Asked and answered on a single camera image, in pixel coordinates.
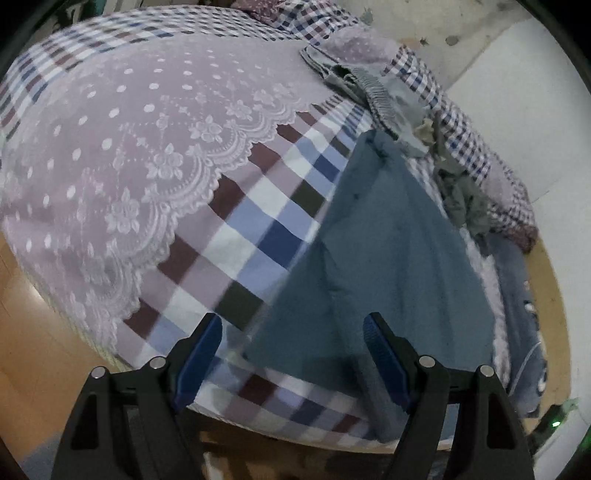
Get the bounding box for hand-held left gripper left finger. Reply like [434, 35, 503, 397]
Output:
[50, 312, 223, 480]

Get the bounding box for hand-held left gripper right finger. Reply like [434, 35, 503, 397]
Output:
[362, 312, 536, 480]

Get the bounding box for blue-grey t-shirt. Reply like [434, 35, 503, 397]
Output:
[242, 129, 497, 441]

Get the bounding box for blue fluffy blanket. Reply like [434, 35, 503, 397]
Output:
[485, 231, 548, 418]

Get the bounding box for checkered bed sheet with lace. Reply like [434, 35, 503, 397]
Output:
[0, 4, 513, 453]

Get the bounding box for grey shorts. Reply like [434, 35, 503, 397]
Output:
[300, 44, 437, 158]

